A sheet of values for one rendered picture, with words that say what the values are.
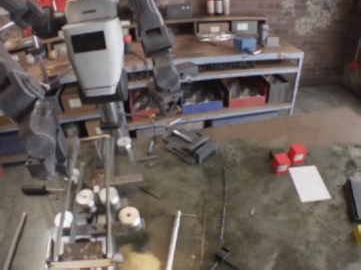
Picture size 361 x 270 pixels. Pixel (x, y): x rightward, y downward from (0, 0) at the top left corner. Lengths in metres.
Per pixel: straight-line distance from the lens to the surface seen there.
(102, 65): 1.04
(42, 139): 0.46
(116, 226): 0.68
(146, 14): 0.63
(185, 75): 0.74
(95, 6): 1.07
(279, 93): 2.42
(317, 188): 0.86
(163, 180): 0.81
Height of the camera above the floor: 1.48
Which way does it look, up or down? 35 degrees down
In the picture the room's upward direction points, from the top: 3 degrees counter-clockwise
